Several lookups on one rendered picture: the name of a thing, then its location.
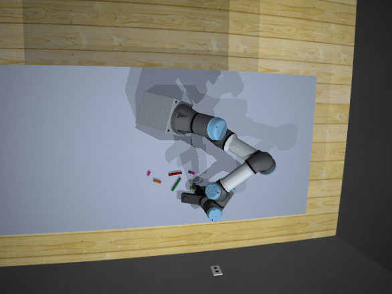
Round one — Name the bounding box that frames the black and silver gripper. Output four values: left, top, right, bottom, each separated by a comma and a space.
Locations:
194, 185, 207, 208

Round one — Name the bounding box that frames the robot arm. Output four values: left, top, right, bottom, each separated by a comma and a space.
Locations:
171, 104, 276, 221

